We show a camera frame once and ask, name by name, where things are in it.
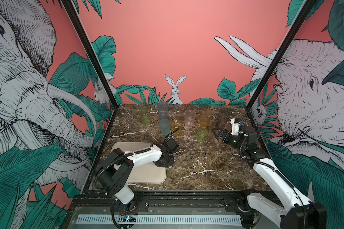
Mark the clear glass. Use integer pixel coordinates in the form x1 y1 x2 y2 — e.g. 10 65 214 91
184 110 196 129

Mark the black front rail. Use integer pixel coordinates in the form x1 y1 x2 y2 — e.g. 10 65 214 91
69 190 249 212

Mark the frosted teal glass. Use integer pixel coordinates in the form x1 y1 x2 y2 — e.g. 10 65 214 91
159 119 171 136

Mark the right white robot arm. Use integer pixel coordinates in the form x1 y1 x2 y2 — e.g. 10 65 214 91
212 122 327 229

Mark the light green ribbed glass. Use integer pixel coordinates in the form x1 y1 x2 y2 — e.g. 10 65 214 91
138 106 152 127

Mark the amber tall glass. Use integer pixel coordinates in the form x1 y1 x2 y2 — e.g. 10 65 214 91
200 109 213 128

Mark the pink glass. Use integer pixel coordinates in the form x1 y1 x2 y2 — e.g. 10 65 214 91
218 124 230 130

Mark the right black frame post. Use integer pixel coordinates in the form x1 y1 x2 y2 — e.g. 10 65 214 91
246 0 316 109

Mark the yellow glass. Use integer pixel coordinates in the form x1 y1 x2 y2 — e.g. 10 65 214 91
170 119 183 135

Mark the black frame post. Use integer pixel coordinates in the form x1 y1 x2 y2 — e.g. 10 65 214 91
246 0 316 109
60 0 118 109

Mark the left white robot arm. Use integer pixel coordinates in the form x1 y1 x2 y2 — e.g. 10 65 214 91
92 138 179 205

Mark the beige square tray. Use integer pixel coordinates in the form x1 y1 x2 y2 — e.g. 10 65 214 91
111 142 166 184

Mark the dark smoked glass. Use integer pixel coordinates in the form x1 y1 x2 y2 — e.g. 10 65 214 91
216 109 230 128

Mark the white slotted cable duct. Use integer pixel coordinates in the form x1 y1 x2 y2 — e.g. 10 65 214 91
75 214 242 226

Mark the grey blue glass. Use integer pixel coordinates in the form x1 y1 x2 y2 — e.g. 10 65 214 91
157 102 168 119

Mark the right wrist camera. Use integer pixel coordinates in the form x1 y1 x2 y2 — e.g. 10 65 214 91
230 118 242 135

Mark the left black frame post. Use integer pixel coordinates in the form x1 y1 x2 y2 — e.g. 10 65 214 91
60 0 118 109

